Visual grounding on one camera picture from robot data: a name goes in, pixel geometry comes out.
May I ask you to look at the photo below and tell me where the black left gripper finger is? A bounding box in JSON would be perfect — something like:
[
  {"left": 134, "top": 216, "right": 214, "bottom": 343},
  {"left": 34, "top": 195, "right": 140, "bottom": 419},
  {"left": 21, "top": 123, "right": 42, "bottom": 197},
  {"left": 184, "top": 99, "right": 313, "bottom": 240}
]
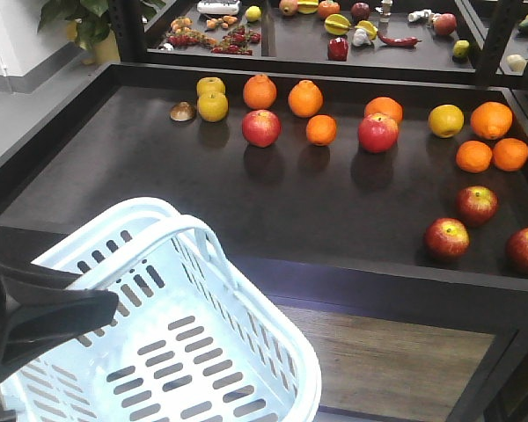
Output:
[
  {"left": 0, "top": 287, "right": 119, "bottom": 382},
  {"left": 0, "top": 257, "right": 78, "bottom": 289}
]

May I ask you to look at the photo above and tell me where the light blue plastic basket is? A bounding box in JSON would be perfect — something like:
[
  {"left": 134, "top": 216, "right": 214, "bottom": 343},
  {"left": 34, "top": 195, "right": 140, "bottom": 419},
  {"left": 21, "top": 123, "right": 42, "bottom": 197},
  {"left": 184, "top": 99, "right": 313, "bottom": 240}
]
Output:
[{"left": 1, "top": 197, "right": 322, "bottom": 421}]

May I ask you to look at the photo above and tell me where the brown mushroom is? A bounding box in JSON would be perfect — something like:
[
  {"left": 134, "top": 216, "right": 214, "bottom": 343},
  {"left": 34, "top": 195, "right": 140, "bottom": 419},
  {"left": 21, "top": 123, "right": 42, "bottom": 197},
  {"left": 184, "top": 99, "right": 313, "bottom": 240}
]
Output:
[{"left": 169, "top": 101, "right": 197, "bottom": 122}]

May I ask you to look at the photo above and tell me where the yellow round pear front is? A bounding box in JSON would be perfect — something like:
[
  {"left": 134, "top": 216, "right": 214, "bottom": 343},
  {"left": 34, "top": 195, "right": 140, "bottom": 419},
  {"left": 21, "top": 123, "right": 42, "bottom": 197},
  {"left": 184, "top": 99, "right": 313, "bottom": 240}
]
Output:
[{"left": 197, "top": 91, "right": 229, "bottom": 122}]

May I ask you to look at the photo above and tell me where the yellow round pear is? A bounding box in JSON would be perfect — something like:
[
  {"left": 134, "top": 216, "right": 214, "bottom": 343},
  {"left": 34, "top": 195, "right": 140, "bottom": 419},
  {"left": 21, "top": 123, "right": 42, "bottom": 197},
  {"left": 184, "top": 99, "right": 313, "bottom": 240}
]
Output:
[
  {"left": 428, "top": 104, "right": 465, "bottom": 139},
  {"left": 196, "top": 76, "right": 226, "bottom": 97},
  {"left": 197, "top": 91, "right": 229, "bottom": 122}
]

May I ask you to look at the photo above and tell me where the yellow round pear back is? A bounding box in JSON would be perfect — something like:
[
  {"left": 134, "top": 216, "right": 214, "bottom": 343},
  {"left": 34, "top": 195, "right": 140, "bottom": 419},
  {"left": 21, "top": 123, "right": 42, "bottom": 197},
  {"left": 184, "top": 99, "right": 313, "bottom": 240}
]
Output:
[{"left": 196, "top": 76, "right": 226, "bottom": 97}]

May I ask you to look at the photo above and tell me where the red apple left tray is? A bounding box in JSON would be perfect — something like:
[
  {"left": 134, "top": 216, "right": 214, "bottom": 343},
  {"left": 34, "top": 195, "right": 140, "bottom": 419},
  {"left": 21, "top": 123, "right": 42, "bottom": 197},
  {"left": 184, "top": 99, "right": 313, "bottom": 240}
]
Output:
[{"left": 241, "top": 110, "right": 282, "bottom": 148}]

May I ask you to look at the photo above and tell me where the red apple tray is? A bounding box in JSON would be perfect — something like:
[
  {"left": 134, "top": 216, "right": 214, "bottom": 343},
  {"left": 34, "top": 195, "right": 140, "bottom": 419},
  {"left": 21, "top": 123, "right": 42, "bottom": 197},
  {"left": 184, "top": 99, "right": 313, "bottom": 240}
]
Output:
[
  {"left": 357, "top": 113, "right": 400, "bottom": 154},
  {"left": 241, "top": 110, "right": 282, "bottom": 148}
]

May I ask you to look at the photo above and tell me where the orange near yellow pears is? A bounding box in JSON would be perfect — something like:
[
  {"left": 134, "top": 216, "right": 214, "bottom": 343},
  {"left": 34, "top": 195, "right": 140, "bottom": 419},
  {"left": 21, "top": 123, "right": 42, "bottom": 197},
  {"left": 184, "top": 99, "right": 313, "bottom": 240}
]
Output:
[{"left": 243, "top": 74, "right": 277, "bottom": 110}]

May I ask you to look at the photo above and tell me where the small orange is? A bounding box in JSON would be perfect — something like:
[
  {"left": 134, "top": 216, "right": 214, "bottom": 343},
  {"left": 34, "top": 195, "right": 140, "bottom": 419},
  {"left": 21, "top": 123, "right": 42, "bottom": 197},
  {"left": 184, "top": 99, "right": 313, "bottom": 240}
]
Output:
[
  {"left": 305, "top": 114, "right": 337, "bottom": 146},
  {"left": 455, "top": 140, "right": 493, "bottom": 173},
  {"left": 492, "top": 138, "right": 528, "bottom": 171}
]

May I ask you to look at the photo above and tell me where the red apple middle tray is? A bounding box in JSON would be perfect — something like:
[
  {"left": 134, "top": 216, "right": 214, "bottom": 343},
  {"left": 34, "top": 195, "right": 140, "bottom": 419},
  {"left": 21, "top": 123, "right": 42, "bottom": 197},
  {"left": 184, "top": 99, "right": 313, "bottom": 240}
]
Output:
[{"left": 357, "top": 113, "right": 400, "bottom": 154}]

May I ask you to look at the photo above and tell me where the black wooden produce stand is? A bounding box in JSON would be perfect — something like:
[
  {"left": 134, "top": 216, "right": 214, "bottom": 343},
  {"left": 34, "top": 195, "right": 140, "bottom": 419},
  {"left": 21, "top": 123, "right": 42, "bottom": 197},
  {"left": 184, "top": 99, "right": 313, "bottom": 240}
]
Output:
[{"left": 0, "top": 0, "right": 528, "bottom": 422}]

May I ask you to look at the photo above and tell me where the red bell pepper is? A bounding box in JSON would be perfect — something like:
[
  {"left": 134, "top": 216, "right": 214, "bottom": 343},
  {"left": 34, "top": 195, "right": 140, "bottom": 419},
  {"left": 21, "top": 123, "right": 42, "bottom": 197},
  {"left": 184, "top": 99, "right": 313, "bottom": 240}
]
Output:
[{"left": 327, "top": 37, "right": 348, "bottom": 62}]

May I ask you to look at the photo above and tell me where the orange behind red apple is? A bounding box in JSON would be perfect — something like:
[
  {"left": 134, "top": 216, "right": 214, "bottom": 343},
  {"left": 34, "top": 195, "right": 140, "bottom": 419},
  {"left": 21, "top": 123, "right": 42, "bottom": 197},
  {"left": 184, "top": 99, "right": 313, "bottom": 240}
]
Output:
[{"left": 364, "top": 97, "right": 403, "bottom": 125}]

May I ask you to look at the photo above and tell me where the white garlic bulb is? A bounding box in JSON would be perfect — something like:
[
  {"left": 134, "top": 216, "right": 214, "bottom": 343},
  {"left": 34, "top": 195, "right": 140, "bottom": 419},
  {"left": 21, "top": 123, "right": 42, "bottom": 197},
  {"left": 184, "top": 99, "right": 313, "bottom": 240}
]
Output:
[{"left": 351, "top": 27, "right": 372, "bottom": 47}]

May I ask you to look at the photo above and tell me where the red apple front lower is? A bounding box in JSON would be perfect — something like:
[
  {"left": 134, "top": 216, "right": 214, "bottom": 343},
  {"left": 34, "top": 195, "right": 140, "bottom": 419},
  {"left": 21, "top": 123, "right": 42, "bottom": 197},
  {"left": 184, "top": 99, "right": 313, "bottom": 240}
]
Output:
[{"left": 423, "top": 217, "right": 470, "bottom": 261}]

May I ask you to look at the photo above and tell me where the red apple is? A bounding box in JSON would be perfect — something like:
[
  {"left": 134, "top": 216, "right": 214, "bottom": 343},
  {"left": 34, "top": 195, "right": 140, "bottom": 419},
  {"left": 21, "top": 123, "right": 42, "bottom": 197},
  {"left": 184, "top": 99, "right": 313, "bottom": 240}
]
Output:
[
  {"left": 423, "top": 217, "right": 470, "bottom": 261},
  {"left": 455, "top": 186, "right": 499, "bottom": 227}
]

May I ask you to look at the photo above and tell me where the red chili pepper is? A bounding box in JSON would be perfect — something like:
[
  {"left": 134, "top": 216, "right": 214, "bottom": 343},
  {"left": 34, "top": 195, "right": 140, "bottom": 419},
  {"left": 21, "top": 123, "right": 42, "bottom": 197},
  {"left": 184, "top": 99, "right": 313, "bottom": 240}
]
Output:
[{"left": 377, "top": 33, "right": 422, "bottom": 48}]

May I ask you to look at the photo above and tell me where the yellow round pear right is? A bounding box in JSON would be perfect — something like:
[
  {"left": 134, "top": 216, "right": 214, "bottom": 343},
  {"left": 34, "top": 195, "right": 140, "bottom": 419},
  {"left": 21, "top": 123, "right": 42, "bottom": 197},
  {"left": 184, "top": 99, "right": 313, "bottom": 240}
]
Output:
[{"left": 428, "top": 104, "right": 465, "bottom": 139}]

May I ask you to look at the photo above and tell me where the red apple front upper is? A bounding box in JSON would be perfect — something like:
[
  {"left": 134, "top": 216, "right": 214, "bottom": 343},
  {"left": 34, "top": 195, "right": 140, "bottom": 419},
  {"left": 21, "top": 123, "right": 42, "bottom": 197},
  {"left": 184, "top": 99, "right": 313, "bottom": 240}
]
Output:
[{"left": 455, "top": 186, "right": 499, "bottom": 227}]

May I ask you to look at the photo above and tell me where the small orange front left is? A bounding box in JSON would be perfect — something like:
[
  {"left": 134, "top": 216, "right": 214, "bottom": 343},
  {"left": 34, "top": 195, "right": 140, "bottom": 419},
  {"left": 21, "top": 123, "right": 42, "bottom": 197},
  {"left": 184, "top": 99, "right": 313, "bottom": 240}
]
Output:
[{"left": 455, "top": 140, "right": 493, "bottom": 173}]

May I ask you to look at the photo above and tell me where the large orange with nub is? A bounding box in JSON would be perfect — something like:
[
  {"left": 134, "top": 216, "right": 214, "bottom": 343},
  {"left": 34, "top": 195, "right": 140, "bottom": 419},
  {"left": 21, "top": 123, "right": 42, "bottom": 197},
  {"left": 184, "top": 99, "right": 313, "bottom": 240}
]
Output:
[{"left": 470, "top": 101, "right": 513, "bottom": 141}]

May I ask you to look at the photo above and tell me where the small orange front right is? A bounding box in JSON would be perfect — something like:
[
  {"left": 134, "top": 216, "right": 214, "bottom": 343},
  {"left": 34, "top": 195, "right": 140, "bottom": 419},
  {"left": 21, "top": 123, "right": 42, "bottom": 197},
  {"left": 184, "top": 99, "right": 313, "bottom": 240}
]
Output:
[{"left": 492, "top": 138, "right": 528, "bottom": 171}]

